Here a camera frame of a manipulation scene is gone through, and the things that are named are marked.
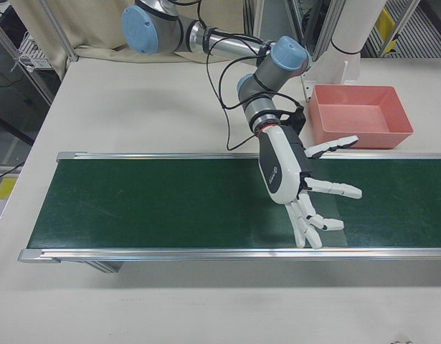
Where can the silver blue-capped robot arm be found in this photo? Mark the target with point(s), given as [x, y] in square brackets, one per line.
[274, 68]

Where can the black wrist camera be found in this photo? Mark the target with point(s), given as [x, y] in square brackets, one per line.
[297, 120]

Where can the green conveyor belt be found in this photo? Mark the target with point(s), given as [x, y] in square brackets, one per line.
[152, 200]

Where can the pink plastic box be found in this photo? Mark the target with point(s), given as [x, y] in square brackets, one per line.
[349, 114]

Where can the slanted aluminium frame post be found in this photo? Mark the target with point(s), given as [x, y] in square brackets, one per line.
[64, 37]

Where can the white metal base bracket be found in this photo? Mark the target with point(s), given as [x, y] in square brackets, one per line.
[335, 70]

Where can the beige curtain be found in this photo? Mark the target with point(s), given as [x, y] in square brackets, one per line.
[98, 28]

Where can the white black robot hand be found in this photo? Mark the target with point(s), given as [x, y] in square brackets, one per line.
[281, 161]

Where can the grey slatted metal rack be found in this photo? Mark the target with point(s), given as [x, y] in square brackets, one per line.
[421, 36]

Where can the yellow sheet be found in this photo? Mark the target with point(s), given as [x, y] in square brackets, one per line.
[7, 188]

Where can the narrow aluminium profile post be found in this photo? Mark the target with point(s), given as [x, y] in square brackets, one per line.
[252, 18]

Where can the wide aluminium frame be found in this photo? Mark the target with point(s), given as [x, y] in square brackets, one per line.
[313, 21]

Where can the yellow tag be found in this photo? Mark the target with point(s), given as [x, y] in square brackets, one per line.
[385, 25]

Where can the white cylindrical column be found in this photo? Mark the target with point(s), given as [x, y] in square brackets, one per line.
[356, 25]

